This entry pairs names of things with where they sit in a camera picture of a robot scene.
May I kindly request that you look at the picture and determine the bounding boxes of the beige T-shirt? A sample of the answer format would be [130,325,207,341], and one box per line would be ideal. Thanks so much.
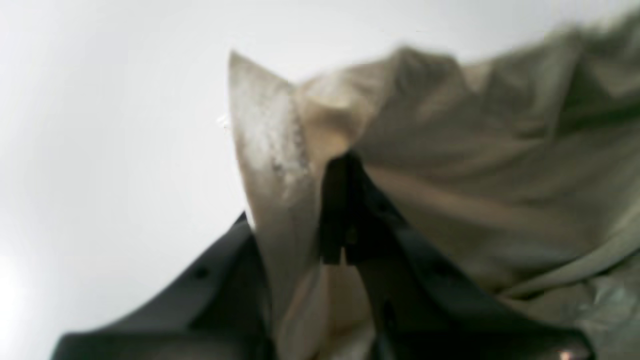
[228,9,640,360]

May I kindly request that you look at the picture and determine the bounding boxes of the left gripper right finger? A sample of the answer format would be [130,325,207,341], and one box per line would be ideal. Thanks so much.
[318,153,595,360]

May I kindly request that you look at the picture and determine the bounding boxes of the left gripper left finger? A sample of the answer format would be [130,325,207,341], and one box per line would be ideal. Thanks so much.
[52,214,275,360]

